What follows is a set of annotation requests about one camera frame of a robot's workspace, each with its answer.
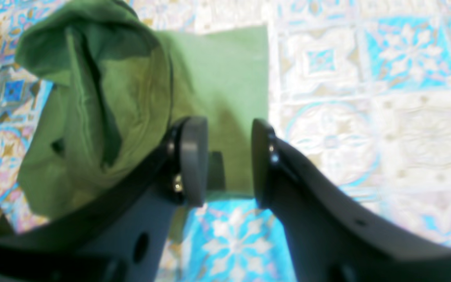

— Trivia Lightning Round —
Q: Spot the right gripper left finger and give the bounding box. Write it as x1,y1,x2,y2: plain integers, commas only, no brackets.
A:
0,116,208,282

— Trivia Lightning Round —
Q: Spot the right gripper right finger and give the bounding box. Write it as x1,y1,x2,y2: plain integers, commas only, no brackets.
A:
252,119,451,282

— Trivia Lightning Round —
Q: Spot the green t-shirt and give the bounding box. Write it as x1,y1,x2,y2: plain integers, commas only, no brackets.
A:
15,0,269,219

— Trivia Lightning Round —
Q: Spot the patterned tile tablecloth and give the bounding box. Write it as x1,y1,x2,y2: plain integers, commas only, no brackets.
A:
0,0,451,282

